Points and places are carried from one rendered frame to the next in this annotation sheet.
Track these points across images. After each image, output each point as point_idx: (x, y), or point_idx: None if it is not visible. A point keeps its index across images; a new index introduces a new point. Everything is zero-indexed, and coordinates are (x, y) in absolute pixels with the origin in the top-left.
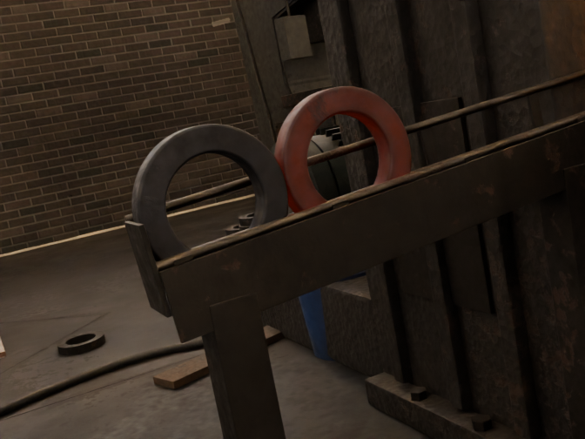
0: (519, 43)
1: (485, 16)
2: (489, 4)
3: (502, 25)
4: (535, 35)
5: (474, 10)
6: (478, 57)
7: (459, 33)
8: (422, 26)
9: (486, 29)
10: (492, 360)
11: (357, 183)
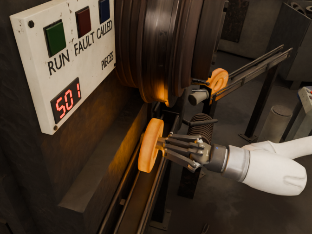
0: (64, 224)
1: (29, 201)
2: (34, 198)
3: (48, 211)
4: (79, 228)
5: (19, 199)
6: (26, 223)
7: (6, 212)
8: None
9: (30, 206)
10: None
11: None
